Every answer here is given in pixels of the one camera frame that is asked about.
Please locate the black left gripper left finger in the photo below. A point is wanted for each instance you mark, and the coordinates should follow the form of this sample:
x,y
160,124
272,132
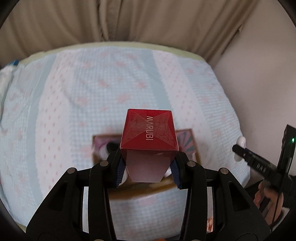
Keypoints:
x,y
78,207

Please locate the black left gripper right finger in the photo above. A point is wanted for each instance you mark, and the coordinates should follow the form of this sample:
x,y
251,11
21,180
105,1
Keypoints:
x,y
217,206

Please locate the white earbud case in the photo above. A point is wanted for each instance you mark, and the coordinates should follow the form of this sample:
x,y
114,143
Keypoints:
x,y
239,148

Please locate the red rectangular Marubi box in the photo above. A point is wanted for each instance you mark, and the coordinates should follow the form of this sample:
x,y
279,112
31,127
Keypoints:
x,y
148,134

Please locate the black lidded white jar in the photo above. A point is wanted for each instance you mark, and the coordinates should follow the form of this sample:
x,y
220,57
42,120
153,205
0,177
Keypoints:
x,y
106,149

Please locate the open cardboard box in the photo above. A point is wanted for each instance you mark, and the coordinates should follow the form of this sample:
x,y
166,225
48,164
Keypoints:
x,y
146,179

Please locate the beige curtain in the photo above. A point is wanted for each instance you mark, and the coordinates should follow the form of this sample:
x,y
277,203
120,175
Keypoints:
x,y
201,27

